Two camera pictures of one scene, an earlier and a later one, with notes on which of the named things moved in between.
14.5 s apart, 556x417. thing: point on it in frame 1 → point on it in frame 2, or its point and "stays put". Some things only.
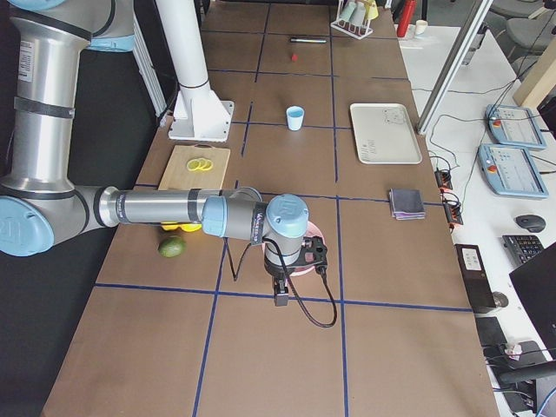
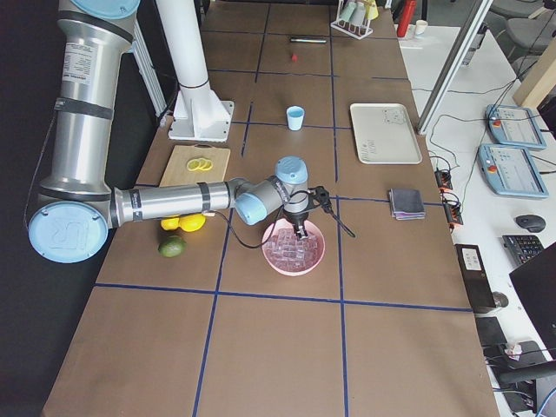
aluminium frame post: x=461 y=50 stays put
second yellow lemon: x=167 y=227 stays put
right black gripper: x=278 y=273 → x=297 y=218
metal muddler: x=307 y=41 stays put
